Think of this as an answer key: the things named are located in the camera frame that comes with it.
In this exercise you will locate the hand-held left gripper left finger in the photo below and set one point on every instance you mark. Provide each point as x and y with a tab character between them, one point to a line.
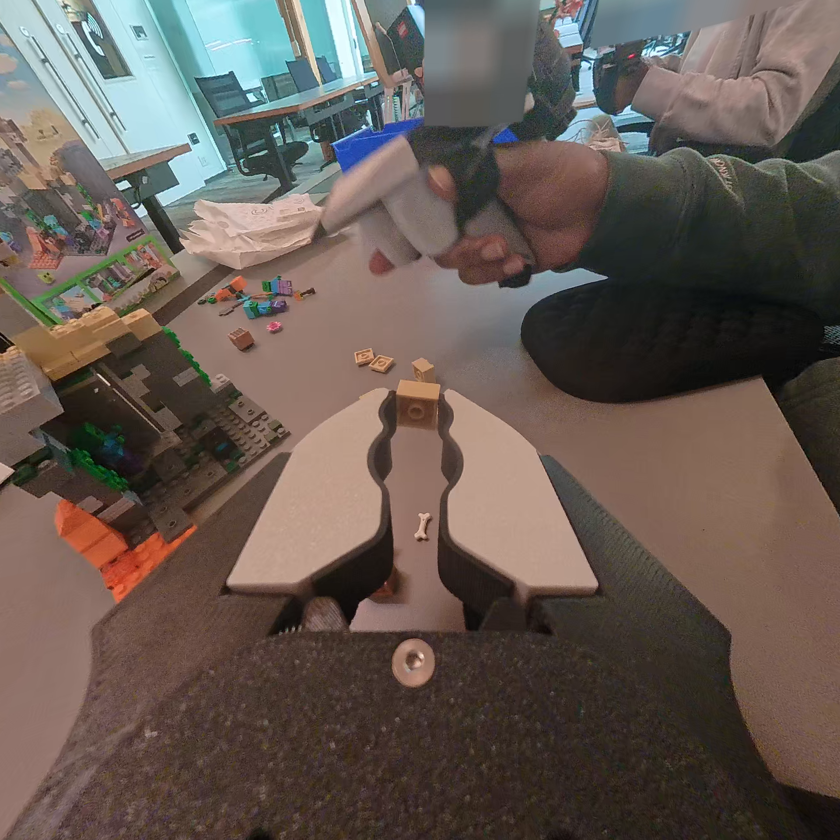
308	518

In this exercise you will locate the person's right forearm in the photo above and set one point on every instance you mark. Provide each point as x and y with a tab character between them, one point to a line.
722	216

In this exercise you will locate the blue storage bin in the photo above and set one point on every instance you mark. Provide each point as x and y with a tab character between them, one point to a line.
367	148

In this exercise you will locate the brown toy chest piece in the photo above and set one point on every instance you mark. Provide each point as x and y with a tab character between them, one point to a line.
386	587

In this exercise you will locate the brown toy cube block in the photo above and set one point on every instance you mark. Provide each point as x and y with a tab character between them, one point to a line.
241	338

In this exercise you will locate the toy brick tower model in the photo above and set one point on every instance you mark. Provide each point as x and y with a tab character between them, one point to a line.
131	407

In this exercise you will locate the white door with window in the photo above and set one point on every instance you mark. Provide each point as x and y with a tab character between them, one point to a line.
79	98

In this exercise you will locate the black office chair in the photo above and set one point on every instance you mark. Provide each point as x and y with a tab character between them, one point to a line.
249	131

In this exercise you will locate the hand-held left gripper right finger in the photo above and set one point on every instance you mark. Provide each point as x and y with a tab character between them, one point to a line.
518	518

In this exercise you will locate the tan square tile plate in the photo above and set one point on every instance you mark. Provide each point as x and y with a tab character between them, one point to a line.
381	363
363	356

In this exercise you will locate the green toy box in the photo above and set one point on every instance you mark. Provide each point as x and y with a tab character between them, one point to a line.
65	216

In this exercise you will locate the dark toy shovel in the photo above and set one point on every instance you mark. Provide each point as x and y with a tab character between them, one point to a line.
229	308

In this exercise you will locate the white toy bone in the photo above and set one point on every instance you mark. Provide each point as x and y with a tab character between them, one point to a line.
422	525

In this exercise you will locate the wooden office table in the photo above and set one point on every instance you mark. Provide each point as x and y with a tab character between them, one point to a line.
144	157

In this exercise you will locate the white paper pile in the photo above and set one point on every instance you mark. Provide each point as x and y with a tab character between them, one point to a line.
249	229

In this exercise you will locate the orange toy brick plate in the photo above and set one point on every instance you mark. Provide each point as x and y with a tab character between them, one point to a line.
124	558

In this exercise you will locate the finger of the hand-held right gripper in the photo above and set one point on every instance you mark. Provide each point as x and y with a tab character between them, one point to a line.
367	187

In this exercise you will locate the grey desk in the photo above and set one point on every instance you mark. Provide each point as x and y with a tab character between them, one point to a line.
590	492

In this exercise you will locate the orange toy figure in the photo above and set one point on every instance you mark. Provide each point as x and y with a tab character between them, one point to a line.
229	289

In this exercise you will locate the long wooden meeting table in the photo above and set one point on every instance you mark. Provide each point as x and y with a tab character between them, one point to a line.
295	98

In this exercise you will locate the person's right hand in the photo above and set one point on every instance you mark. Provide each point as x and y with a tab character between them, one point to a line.
558	197

